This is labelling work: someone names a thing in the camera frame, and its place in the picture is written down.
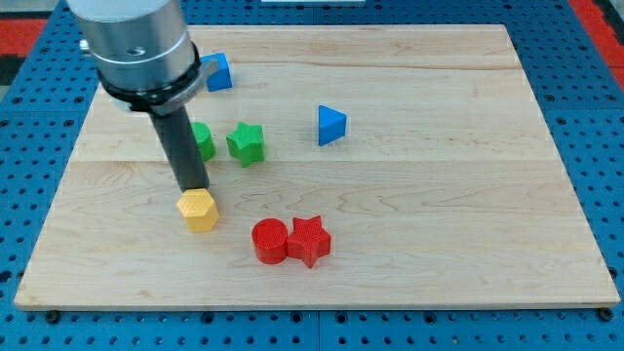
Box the yellow hexagon block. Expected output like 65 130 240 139
176 188 219 233

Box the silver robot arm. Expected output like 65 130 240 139
67 0 219 116

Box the wooden board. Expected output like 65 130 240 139
15 25 620 311

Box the blue triangle block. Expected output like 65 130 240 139
318 105 347 146

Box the red star block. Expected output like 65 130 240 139
287 215 332 268

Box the green star block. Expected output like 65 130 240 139
226 122 265 168

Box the red cylinder block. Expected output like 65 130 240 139
252 217 289 264

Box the green cylinder block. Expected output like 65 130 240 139
191 122 216 162

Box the blue cube block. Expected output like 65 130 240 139
201 53 233 92

